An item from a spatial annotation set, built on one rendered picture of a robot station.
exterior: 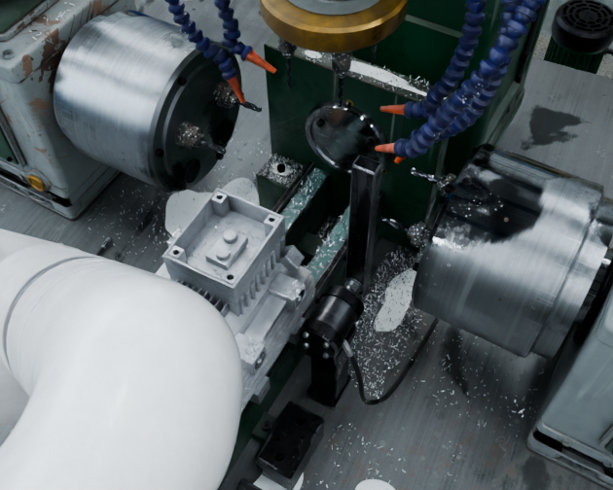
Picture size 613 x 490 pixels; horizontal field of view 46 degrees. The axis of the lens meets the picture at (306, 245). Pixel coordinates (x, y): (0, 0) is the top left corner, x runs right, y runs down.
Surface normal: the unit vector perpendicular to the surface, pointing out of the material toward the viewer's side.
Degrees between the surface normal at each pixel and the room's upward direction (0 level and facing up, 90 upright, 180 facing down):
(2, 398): 82
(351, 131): 90
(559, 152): 0
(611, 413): 90
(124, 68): 24
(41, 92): 90
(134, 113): 50
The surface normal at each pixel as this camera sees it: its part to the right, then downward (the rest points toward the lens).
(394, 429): -0.01, -0.58
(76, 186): 0.87, 0.40
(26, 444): -0.42, -0.72
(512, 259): -0.35, 0.06
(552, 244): -0.22, -0.24
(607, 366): -0.50, 0.70
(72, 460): -0.08, -0.75
